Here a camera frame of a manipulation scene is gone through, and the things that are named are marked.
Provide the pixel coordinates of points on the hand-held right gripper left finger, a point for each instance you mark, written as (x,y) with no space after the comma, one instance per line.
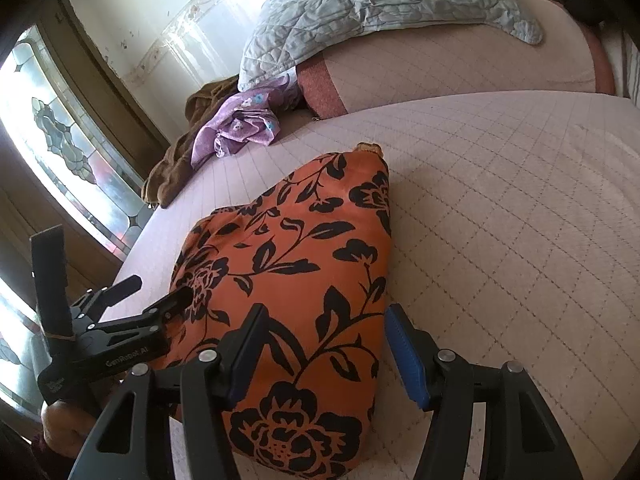
(241,375)

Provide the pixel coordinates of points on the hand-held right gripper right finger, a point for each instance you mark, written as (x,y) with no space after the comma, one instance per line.
(405,355)

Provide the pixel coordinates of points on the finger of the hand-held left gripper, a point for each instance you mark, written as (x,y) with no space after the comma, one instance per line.
(167,307)
(120,292)

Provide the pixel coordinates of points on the orange black floral garment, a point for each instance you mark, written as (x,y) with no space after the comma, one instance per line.
(300,270)

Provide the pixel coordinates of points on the person's left hand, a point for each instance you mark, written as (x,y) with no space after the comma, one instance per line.
(65,425)

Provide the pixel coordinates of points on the stained glass window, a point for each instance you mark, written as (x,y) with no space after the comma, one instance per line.
(15,350)
(65,130)

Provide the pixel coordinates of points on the brown cloth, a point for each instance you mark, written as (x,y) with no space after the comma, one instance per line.
(175,165)

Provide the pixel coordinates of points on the purple floral cloth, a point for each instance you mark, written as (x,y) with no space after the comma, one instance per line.
(240,125)

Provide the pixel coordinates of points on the pink quilted cushion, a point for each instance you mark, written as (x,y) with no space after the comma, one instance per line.
(450,65)

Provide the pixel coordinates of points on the light blue quilted pillow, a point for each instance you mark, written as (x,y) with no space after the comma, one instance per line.
(380,5)

